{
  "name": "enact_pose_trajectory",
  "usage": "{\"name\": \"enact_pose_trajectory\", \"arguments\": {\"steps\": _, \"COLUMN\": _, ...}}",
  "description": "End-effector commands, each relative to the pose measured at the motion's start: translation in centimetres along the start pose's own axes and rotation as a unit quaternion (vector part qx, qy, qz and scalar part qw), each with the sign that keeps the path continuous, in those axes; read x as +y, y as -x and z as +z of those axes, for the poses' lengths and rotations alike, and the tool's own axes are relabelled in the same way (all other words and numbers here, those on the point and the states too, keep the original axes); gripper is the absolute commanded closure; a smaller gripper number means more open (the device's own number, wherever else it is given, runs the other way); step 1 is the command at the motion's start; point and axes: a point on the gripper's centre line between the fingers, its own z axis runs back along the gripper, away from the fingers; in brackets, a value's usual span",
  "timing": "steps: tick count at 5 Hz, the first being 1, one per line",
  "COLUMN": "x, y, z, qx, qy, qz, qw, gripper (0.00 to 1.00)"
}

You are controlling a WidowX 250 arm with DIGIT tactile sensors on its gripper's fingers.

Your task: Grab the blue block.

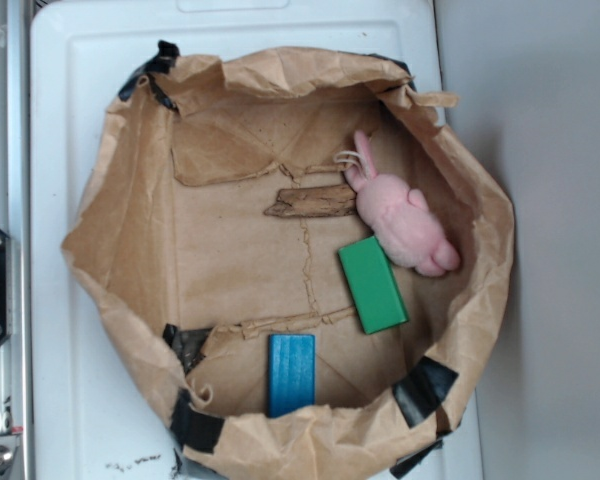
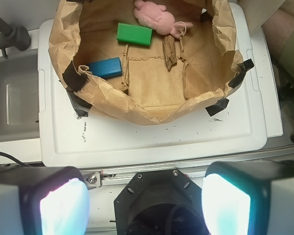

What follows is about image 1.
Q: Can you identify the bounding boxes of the pink plush bunny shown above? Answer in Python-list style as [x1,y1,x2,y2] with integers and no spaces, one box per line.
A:
[334,130,461,277]

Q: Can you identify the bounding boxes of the blue wooden block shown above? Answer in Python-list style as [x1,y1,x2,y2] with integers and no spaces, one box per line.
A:
[268,334,316,418]

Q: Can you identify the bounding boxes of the green wooden block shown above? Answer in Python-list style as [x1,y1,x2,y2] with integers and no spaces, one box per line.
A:
[338,236,409,335]

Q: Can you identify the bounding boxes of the brown paper bag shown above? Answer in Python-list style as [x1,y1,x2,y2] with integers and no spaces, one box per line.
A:
[62,47,514,479]

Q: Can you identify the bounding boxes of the brown wood bark piece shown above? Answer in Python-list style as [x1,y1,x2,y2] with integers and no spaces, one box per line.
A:
[264,184,356,218]

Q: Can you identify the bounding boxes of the aluminium frame rail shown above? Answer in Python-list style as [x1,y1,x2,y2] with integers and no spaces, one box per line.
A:
[0,1,35,479]

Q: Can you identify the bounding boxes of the white plastic bin lid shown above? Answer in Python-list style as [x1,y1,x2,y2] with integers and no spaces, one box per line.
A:
[28,0,485,480]

